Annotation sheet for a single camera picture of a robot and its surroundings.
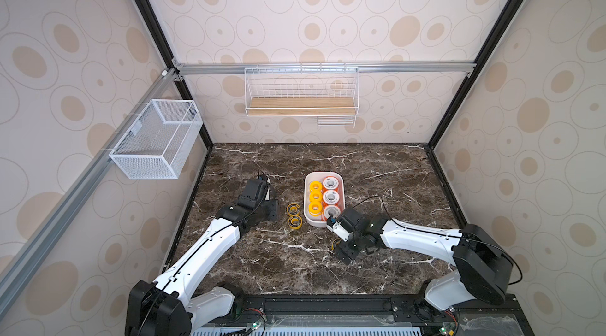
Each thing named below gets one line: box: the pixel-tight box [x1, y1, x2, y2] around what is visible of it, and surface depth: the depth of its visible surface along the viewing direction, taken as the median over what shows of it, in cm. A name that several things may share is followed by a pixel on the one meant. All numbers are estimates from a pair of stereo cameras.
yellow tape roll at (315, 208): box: [307, 200, 323, 217], surface depth 97 cm
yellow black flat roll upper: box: [286, 202, 301, 217], surface depth 98 cm
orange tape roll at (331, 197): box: [322, 189, 340, 206], surface depth 97 cm
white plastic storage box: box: [303, 171, 347, 228], surface depth 99 cm
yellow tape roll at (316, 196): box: [309, 190, 323, 202], surface depth 101 cm
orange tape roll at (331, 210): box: [323, 205, 341, 220], surface depth 94 cm
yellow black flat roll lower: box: [287, 214, 303, 230], surface depth 94 cm
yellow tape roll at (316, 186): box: [309, 180, 323, 192], surface depth 104 cm
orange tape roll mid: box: [321, 175, 341, 191], surface depth 102 cm
